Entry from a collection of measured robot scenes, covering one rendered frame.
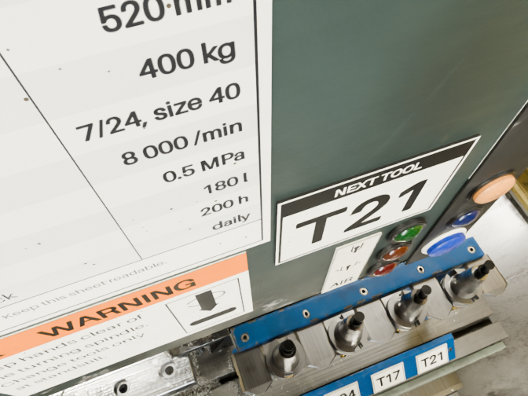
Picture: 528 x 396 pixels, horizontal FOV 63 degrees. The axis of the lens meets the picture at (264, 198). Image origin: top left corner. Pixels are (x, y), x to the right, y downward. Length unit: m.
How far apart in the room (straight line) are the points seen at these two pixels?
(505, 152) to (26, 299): 0.23
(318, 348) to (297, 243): 0.53
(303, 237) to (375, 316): 0.57
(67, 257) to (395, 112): 0.13
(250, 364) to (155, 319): 0.49
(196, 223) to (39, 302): 0.07
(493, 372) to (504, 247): 0.34
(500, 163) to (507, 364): 1.13
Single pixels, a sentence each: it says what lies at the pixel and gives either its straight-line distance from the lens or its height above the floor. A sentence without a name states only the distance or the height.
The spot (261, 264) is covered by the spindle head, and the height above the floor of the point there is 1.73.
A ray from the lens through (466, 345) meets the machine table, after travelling 1.16.
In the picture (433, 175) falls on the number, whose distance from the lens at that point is 0.23.
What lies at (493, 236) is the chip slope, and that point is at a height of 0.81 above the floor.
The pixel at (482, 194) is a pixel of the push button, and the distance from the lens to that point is 0.28.
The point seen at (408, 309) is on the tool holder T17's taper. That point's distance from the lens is 0.74.
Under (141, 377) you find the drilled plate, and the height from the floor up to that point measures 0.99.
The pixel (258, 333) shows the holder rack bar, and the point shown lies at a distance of 0.74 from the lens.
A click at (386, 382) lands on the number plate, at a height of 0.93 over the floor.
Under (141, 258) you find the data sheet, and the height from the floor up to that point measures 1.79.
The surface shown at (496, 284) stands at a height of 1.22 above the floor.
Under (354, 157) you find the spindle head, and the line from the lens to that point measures 0.17.
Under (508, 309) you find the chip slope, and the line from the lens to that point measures 1.37.
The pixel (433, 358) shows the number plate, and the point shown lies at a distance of 1.09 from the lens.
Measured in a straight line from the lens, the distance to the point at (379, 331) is 0.77.
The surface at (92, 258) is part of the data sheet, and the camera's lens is 0.17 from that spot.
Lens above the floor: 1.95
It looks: 60 degrees down
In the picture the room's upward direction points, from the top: 1 degrees counter-clockwise
